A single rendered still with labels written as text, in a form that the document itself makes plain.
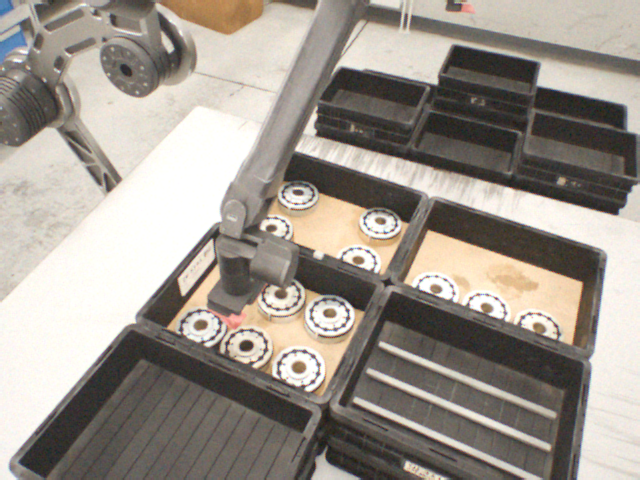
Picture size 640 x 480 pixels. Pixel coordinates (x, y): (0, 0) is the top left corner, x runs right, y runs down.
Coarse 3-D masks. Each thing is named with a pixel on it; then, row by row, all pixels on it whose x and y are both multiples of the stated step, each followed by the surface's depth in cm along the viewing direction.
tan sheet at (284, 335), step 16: (208, 288) 123; (192, 304) 120; (256, 304) 120; (176, 320) 117; (256, 320) 117; (272, 336) 115; (288, 336) 115; (304, 336) 115; (320, 352) 113; (336, 352) 113
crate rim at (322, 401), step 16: (208, 240) 120; (192, 256) 116; (304, 256) 117; (176, 272) 113; (352, 272) 115; (160, 288) 110; (384, 288) 112; (144, 304) 107; (368, 304) 109; (144, 320) 104; (368, 320) 107; (352, 336) 104; (208, 352) 100; (352, 352) 102; (240, 368) 98; (256, 368) 98; (336, 368) 99; (288, 384) 97; (336, 384) 97; (320, 400) 95
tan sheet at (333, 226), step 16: (272, 208) 141; (320, 208) 142; (336, 208) 142; (352, 208) 142; (304, 224) 138; (320, 224) 138; (336, 224) 138; (352, 224) 138; (304, 240) 134; (320, 240) 134; (336, 240) 134; (352, 240) 135; (336, 256) 131; (384, 256) 132; (384, 272) 128
